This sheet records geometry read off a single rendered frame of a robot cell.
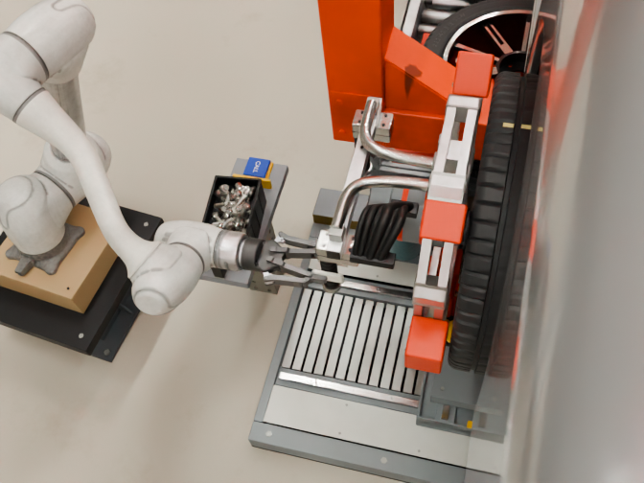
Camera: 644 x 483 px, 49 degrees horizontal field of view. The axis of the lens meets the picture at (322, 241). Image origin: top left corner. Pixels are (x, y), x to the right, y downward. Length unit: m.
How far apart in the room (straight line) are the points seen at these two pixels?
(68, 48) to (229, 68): 1.55
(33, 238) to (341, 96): 0.97
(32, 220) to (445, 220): 1.28
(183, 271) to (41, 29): 0.62
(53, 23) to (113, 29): 1.85
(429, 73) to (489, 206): 0.77
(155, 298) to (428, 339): 0.55
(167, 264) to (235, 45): 1.94
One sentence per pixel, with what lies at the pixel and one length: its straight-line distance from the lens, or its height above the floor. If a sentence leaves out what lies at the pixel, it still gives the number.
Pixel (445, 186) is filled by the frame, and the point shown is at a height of 1.12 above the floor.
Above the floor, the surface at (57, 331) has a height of 0.30.
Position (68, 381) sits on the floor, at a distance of 2.59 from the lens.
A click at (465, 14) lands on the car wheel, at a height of 0.50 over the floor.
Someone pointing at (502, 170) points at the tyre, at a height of 1.17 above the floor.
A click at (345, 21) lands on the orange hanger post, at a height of 0.99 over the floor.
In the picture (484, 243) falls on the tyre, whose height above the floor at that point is 1.10.
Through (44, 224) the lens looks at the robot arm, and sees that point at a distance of 2.20.
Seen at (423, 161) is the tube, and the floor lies 1.01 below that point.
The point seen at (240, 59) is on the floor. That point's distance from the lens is 3.25.
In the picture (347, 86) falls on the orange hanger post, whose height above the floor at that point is 0.76.
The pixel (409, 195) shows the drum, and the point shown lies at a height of 0.92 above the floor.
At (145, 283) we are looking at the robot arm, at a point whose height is 0.97.
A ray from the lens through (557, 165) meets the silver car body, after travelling 0.77.
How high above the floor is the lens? 2.21
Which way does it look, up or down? 58 degrees down
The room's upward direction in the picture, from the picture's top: 10 degrees counter-clockwise
